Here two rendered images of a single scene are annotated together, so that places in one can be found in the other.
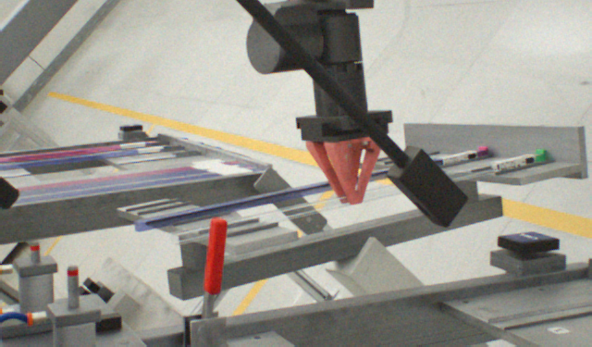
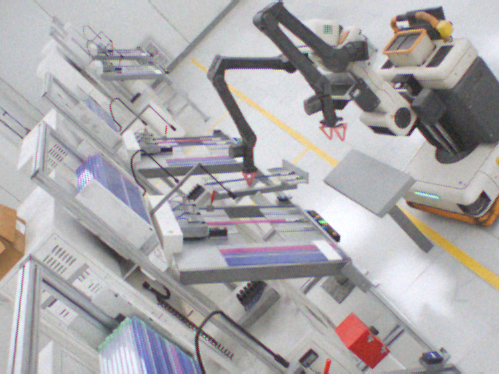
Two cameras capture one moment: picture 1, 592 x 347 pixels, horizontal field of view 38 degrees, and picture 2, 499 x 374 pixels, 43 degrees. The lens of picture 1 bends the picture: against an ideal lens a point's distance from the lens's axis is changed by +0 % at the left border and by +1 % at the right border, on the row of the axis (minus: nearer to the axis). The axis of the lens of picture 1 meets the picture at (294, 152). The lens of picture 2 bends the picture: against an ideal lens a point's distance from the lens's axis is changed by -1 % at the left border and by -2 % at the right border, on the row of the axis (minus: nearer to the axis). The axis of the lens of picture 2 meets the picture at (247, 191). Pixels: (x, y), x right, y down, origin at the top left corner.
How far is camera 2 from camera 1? 2.43 m
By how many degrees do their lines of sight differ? 15
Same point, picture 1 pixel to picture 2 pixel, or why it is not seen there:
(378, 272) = (259, 199)
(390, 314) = (247, 209)
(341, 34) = (248, 151)
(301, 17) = (239, 148)
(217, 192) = (235, 167)
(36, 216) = (183, 169)
